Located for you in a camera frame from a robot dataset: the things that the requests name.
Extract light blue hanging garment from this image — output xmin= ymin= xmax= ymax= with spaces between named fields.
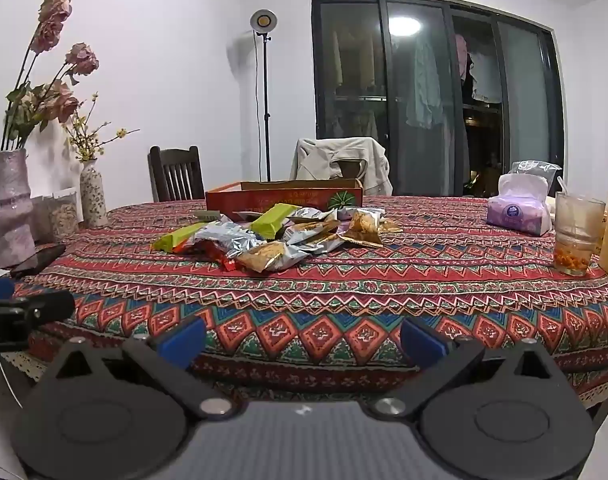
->
xmin=406 ymin=30 xmax=452 ymax=128

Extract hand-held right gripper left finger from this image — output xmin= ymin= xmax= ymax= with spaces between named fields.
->
xmin=38 ymin=317 xmax=235 ymax=421

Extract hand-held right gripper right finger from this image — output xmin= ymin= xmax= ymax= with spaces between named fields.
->
xmin=366 ymin=317 xmax=570 ymax=420

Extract beige jacket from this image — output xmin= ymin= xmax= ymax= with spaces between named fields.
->
xmin=290 ymin=137 xmax=393 ymax=196

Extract black phone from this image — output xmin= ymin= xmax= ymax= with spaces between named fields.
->
xmin=10 ymin=244 xmax=67 ymax=278

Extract small red snack packet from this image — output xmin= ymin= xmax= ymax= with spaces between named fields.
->
xmin=204 ymin=242 xmax=245 ymax=272

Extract long green snack packet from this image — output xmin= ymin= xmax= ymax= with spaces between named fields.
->
xmin=152 ymin=223 xmax=219 ymax=253

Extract wooden chair under jacket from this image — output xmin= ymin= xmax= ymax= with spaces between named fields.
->
xmin=335 ymin=160 xmax=365 ymax=182

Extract clear packet of yellow crackers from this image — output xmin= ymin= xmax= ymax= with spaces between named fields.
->
xmin=340 ymin=210 xmax=385 ymax=247
xmin=236 ymin=241 xmax=305 ymax=274

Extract large pink textured vase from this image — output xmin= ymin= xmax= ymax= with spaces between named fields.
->
xmin=0 ymin=149 xmax=37 ymax=268

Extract white straw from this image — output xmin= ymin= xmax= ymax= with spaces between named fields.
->
xmin=556 ymin=176 xmax=585 ymax=241

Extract white hanging garment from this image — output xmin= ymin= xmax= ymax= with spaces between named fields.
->
xmin=470 ymin=52 xmax=502 ymax=102

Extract purple tissue pack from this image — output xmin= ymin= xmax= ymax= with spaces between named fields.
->
xmin=486 ymin=174 xmax=552 ymax=237

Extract glass cup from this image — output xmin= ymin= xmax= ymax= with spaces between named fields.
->
xmin=554 ymin=191 xmax=606 ymax=277

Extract clear grain container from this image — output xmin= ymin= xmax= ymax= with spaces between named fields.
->
xmin=31 ymin=187 xmax=84 ymax=241

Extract yellow flower branches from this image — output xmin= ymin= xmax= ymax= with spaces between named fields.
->
xmin=64 ymin=92 xmax=140 ymax=163

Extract dark wooden chair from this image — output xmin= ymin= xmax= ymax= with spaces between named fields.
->
xmin=148 ymin=146 xmax=206 ymax=202

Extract large silver red snack packet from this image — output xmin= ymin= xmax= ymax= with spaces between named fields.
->
xmin=190 ymin=221 xmax=265 ymax=261

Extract short green snack packet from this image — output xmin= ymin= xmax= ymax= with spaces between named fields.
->
xmin=250 ymin=203 xmax=301 ymax=240

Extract dried pink roses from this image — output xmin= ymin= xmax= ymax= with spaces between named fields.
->
xmin=1 ymin=0 xmax=99 ymax=151

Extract red patterned tablecloth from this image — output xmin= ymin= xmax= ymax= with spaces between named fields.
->
xmin=0 ymin=194 xmax=608 ymax=411

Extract orange cardboard box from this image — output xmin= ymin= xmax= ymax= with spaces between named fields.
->
xmin=205 ymin=179 xmax=363 ymax=216

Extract silver foil snack packet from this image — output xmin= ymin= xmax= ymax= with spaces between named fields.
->
xmin=286 ymin=205 xmax=339 ymax=224
xmin=283 ymin=220 xmax=345 ymax=256

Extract floral ceramic vase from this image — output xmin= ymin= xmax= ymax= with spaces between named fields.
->
xmin=80 ymin=159 xmax=108 ymax=227

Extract dark framed sliding glass door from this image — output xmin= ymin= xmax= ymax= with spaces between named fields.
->
xmin=310 ymin=0 xmax=567 ymax=198

